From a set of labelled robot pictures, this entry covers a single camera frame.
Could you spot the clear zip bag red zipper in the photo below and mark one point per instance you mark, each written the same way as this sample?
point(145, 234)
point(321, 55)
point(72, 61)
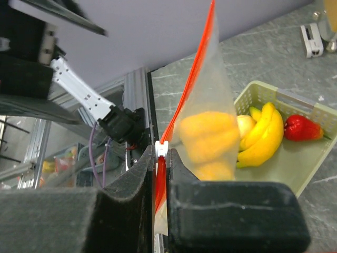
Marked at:
point(207, 89)

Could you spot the small white clip block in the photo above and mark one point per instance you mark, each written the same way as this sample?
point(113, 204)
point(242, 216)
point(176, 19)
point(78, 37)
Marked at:
point(311, 40)

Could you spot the tan potato toy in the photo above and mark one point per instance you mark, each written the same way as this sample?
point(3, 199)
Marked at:
point(245, 123)

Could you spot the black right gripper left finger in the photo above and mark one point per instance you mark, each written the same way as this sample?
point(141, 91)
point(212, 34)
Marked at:
point(118, 218)

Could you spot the red strawberry toy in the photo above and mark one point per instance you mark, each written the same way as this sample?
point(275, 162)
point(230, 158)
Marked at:
point(298, 128)

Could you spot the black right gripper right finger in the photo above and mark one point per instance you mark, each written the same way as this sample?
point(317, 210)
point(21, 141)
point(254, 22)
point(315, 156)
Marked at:
point(227, 216)

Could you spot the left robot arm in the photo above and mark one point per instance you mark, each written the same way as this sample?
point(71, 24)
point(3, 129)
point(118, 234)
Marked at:
point(31, 61)

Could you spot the yellow bell pepper toy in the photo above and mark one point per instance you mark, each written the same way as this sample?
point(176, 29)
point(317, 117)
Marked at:
point(211, 140)

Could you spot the pale green plastic basket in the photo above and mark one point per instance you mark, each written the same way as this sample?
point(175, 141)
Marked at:
point(295, 162)

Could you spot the yellow banana bunch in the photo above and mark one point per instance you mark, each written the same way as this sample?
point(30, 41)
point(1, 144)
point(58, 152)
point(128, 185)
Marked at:
point(263, 140)

